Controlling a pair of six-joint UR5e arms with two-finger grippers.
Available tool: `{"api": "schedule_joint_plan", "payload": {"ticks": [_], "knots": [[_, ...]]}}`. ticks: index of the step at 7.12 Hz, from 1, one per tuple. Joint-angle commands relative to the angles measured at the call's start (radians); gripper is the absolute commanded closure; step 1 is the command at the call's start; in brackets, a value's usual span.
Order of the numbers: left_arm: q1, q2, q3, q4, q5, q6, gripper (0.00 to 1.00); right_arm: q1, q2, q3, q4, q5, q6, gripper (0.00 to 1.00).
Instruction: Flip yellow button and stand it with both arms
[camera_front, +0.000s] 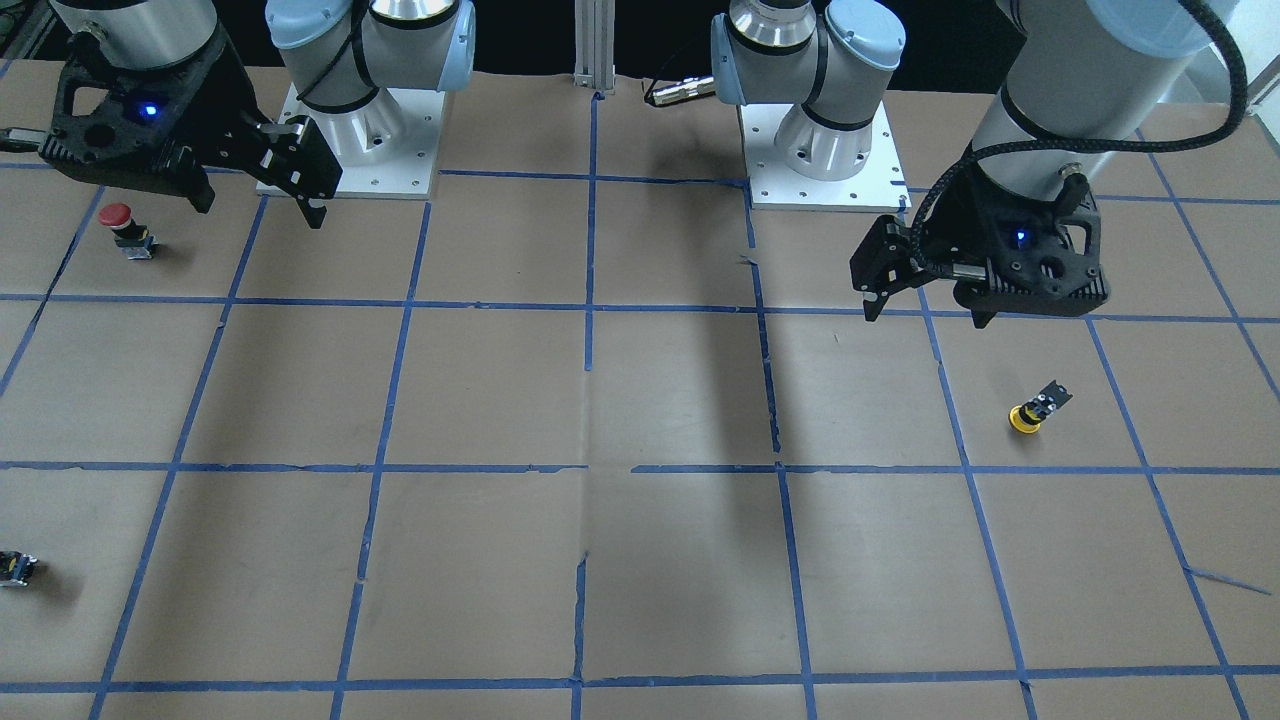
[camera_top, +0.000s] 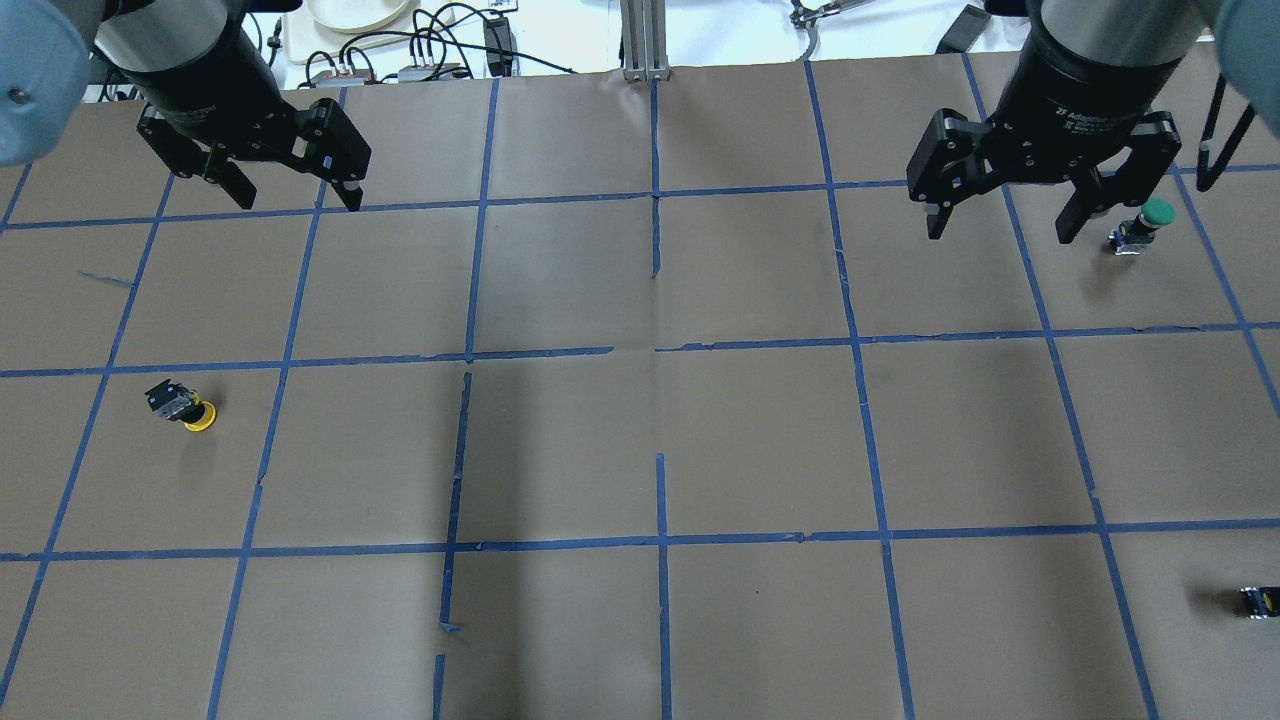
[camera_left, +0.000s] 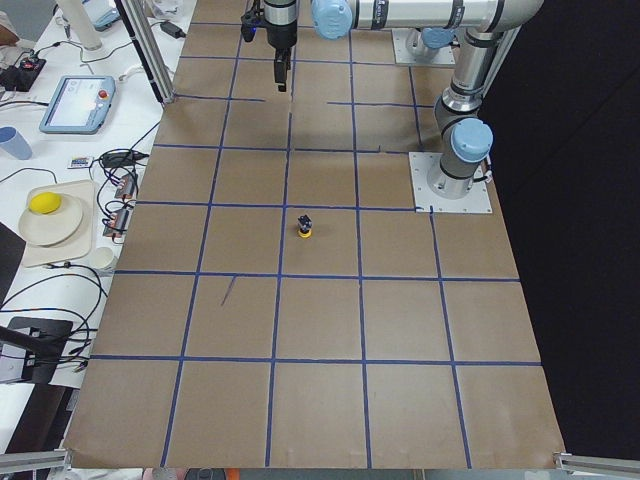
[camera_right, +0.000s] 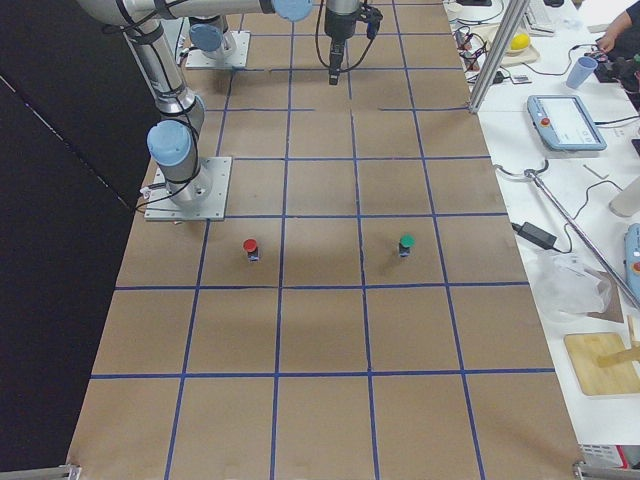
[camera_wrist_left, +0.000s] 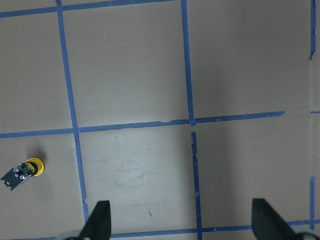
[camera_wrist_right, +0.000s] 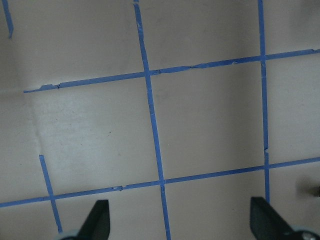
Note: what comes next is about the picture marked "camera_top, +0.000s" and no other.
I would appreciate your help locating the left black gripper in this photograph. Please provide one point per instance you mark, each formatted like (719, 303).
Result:
(205, 82)

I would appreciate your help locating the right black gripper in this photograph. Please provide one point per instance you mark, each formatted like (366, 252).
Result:
(1082, 88)

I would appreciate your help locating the yellow push button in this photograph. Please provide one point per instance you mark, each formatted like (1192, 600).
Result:
(172, 401)

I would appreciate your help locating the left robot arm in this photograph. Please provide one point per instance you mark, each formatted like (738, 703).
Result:
(47, 46)

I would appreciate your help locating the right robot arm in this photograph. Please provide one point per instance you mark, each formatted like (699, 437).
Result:
(1245, 33)

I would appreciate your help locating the green push button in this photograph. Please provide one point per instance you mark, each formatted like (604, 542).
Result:
(1132, 237)

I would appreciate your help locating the black button at edge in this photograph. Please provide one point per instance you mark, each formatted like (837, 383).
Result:
(1260, 602)

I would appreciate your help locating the beige plate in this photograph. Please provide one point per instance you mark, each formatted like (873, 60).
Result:
(356, 17)

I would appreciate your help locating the black power adapter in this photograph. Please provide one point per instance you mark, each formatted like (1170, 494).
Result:
(500, 45)

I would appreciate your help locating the aluminium frame post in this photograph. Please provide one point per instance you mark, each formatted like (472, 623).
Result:
(643, 43)

